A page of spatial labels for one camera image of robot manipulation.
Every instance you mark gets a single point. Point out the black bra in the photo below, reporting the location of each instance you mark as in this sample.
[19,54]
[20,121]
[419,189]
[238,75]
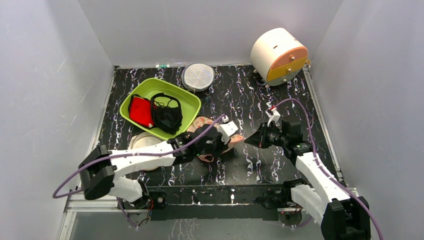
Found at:
[166,116]

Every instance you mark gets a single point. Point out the red bra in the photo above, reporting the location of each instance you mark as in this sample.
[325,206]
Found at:
[139,110]

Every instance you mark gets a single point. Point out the green plastic basin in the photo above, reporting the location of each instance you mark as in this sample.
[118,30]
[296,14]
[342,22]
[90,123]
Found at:
[190,103]

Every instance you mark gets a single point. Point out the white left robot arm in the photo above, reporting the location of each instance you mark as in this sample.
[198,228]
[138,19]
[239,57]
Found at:
[103,172]

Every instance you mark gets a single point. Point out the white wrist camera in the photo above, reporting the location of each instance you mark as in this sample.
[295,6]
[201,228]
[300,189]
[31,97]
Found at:
[227,130]
[273,115]

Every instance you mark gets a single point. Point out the round white mini drawer cabinet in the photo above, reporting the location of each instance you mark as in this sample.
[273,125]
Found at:
[277,56]

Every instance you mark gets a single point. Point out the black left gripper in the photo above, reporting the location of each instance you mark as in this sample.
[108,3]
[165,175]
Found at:
[222,146]

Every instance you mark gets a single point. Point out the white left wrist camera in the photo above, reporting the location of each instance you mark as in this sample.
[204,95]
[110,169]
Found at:
[227,130]

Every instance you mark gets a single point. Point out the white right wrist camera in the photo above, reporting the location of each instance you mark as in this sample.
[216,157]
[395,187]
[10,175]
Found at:
[273,115]

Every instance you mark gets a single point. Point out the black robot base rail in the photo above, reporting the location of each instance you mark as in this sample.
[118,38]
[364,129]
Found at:
[248,201]

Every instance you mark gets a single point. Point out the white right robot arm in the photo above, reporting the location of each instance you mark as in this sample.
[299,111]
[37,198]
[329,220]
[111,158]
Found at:
[339,215]

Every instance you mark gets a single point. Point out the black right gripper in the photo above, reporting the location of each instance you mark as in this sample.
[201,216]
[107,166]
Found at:
[265,138]

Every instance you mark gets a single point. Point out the round grey mesh laundry bag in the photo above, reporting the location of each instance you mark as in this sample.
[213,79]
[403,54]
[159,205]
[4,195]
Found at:
[197,77]

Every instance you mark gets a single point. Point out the floral mesh laundry bag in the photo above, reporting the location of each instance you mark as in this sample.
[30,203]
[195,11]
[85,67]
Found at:
[203,124]

